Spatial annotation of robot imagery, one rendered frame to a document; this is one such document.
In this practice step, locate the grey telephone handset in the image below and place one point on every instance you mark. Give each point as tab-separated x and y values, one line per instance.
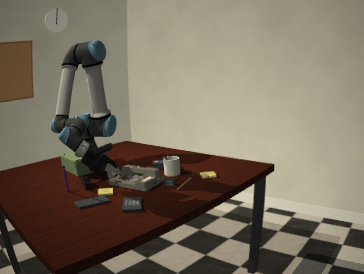
145	171

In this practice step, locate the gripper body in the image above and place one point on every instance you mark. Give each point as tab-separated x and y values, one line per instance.
99	166

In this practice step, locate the yellow sticky note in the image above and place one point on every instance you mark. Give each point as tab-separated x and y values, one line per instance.
105	192
208	175

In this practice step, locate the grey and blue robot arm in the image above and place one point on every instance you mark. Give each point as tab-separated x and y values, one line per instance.
101	123

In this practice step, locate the white mug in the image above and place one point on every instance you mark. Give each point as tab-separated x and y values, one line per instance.
172	166

